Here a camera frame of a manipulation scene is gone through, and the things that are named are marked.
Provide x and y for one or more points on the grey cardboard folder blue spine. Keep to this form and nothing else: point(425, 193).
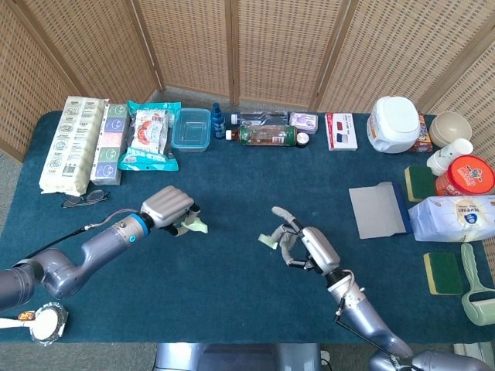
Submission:
point(375, 210)

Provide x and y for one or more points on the orange printed box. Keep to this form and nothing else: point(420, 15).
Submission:
point(424, 139)

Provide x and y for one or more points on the green yellow sponge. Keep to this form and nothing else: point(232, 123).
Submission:
point(444, 272)
point(419, 183)

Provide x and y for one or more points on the small red yellow packet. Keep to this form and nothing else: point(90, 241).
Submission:
point(26, 315)

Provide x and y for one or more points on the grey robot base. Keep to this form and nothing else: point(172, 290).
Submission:
point(232, 357)

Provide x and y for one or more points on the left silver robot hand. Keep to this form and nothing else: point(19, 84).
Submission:
point(166, 206)

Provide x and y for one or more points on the beige bowl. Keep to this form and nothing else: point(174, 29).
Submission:
point(450, 129)

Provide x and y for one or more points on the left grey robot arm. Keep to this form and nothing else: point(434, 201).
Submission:
point(96, 247)

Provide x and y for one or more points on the black frame eyeglasses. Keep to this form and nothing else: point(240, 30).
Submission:
point(93, 196)

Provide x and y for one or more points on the white plastic jug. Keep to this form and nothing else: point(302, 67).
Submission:
point(392, 123)

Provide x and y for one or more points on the pastel tissue packets pack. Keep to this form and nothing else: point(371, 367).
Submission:
point(110, 143)

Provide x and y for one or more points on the foil cup white filling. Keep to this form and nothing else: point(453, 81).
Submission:
point(48, 322)

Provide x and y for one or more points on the white plastic spoon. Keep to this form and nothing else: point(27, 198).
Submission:
point(11, 322)

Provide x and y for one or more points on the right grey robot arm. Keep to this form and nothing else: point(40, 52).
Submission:
point(363, 313)

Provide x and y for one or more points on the blue spray bottle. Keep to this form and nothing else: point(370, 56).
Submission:
point(218, 123)

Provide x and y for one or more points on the orange lid canister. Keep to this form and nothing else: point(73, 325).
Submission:
point(466, 175)

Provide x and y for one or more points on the green label tea bottle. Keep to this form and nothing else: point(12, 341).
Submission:
point(267, 136)

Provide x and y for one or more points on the pale green lint roller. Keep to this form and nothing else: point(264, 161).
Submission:
point(472, 266)

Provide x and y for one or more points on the teal snack bag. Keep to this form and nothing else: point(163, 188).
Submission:
point(149, 131)

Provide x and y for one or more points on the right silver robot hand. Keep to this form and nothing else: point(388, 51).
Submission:
point(321, 251)

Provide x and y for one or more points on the small purple box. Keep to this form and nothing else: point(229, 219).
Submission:
point(303, 121)

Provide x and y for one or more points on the white blue wipes pack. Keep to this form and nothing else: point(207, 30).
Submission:
point(452, 218)

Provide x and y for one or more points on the white red card box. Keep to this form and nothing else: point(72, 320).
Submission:
point(340, 131)

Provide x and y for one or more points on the cream tissue multipack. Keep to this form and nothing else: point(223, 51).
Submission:
point(69, 147)

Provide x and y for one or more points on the blue table cloth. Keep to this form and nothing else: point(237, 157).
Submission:
point(232, 293)

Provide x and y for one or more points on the small black jar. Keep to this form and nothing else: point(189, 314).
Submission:
point(302, 140)

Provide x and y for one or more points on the wicker folding screen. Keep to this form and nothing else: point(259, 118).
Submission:
point(282, 46)

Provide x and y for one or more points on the clear container blue rim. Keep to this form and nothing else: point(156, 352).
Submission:
point(191, 131)

